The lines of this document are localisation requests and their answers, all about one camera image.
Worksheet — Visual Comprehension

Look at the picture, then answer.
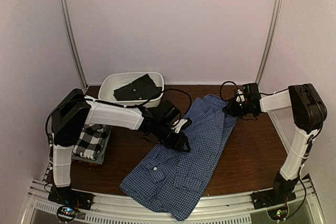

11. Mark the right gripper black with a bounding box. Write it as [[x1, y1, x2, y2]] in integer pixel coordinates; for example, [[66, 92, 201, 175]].
[[223, 97, 251, 119]]

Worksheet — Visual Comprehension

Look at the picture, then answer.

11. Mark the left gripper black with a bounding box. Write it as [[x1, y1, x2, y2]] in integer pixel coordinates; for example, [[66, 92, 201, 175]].
[[154, 122, 191, 153]]

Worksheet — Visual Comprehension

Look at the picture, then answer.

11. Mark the blue checked long sleeve shirt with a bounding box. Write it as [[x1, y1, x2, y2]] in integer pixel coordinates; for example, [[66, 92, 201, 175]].
[[120, 94, 237, 221]]

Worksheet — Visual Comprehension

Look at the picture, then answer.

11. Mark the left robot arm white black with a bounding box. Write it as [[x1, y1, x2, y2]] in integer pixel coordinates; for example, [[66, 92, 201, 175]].
[[45, 89, 191, 205]]

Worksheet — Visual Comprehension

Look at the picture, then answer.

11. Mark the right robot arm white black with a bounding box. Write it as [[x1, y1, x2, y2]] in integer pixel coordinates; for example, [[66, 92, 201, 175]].
[[223, 83, 327, 204]]

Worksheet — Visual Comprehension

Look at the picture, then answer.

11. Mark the black patterned shirt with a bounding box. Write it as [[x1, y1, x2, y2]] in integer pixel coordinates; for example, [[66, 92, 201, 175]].
[[113, 74, 162, 101]]

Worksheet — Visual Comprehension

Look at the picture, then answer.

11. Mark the white plastic tub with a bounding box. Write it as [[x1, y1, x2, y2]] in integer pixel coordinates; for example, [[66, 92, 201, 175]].
[[98, 72, 165, 105]]

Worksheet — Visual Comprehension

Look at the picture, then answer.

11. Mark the black white plaid folded shirt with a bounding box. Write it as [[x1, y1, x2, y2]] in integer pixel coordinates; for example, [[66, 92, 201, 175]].
[[72, 124, 111, 161]]

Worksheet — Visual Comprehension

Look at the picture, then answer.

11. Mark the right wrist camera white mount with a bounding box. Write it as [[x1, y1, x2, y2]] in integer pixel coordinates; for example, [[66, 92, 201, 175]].
[[235, 89, 245, 103]]

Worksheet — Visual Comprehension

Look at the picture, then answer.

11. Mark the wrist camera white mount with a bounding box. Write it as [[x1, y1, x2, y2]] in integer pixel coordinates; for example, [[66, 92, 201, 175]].
[[235, 89, 245, 103], [171, 118, 192, 133]]

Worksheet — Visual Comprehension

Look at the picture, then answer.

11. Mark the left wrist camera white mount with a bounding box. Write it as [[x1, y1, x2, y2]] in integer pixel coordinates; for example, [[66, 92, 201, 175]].
[[171, 118, 192, 133]]

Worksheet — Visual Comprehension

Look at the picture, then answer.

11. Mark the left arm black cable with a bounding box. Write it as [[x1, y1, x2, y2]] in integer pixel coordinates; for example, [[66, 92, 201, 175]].
[[115, 88, 192, 120]]

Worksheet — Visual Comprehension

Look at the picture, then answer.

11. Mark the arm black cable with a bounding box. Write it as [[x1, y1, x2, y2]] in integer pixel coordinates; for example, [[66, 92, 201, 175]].
[[115, 88, 192, 120], [219, 80, 259, 122]]

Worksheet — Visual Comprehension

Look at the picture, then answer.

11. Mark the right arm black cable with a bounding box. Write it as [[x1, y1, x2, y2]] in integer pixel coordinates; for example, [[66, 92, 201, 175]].
[[219, 80, 259, 122]]

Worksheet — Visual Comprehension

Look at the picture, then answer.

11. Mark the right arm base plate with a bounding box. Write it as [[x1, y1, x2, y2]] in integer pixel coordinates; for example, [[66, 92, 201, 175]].
[[250, 189, 296, 209]]

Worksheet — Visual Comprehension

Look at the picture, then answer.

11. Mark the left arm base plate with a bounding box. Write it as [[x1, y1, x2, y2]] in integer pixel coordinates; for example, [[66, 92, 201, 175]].
[[48, 187, 94, 210]]

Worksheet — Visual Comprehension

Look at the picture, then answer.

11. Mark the right aluminium frame post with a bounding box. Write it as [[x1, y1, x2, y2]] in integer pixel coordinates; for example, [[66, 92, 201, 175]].
[[256, 0, 283, 85]]

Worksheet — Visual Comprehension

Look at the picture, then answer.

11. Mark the aluminium frame post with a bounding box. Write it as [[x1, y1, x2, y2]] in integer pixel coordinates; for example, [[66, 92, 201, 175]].
[[59, 0, 89, 90], [256, 0, 283, 85]]

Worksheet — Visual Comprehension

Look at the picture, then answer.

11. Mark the left aluminium frame post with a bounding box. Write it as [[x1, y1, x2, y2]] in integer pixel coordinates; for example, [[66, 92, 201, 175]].
[[59, 0, 89, 90]]

